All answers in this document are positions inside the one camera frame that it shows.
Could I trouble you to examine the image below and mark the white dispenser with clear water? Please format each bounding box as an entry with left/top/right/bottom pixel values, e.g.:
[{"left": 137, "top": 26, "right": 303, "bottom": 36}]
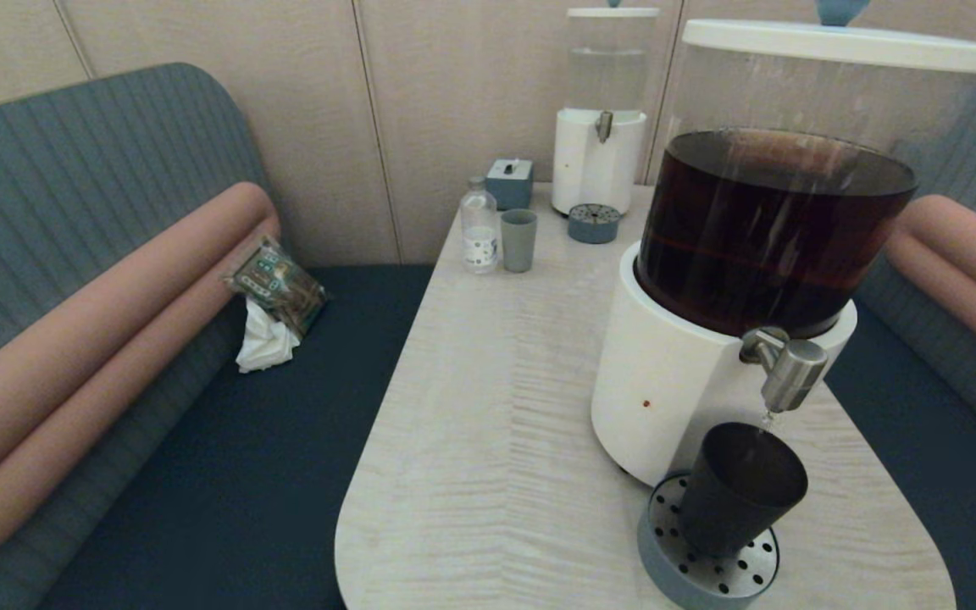
[{"left": 552, "top": 0, "right": 663, "bottom": 217}]

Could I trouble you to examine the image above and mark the teal upholstered bench sofa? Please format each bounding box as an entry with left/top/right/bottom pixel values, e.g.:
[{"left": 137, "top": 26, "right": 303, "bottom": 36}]
[
  {"left": 827, "top": 75, "right": 976, "bottom": 610},
  {"left": 0, "top": 61, "right": 438, "bottom": 610}
]

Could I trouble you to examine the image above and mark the clear plastic water bottle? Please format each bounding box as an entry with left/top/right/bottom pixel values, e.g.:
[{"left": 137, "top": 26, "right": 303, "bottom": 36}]
[{"left": 460, "top": 176, "right": 500, "bottom": 275}]

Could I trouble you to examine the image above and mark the grey-green cup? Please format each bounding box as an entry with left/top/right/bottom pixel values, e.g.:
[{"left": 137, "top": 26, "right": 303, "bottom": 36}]
[{"left": 500, "top": 209, "right": 538, "bottom": 275}]

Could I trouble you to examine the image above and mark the black cup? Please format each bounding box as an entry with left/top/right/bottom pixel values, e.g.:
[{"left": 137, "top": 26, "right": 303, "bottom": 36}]
[{"left": 679, "top": 422, "right": 809, "bottom": 560}]

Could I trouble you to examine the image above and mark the crumpled white tissue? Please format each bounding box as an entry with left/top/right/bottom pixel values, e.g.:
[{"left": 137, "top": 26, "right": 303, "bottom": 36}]
[{"left": 235, "top": 298, "right": 301, "bottom": 375}]

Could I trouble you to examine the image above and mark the white dispenser with dark tea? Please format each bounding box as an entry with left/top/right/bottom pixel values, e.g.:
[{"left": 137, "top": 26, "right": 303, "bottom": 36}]
[{"left": 591, "top": 0, "right": 976, "bottom": 491}]

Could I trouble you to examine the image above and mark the grey-blue tissue box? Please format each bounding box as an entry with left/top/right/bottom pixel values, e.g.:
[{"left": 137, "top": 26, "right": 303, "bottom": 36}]
[{"left": 485, "top": 158, "right": 534, "bottom": 212}]

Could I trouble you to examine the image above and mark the green snack packet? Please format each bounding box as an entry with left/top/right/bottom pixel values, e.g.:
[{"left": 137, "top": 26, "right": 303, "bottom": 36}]
[{"left": 223, "top": 237, "right": 330, "bottom": 339}]

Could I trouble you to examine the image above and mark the grey-blue perforated drip tray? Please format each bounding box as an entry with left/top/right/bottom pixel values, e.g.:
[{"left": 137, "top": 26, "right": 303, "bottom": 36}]
[
  {"left": 568, "top": 202, "right": 622, "bottom": 246},
  {"left": 637, "top": 471, "right": 781, "bottom": 610}
]

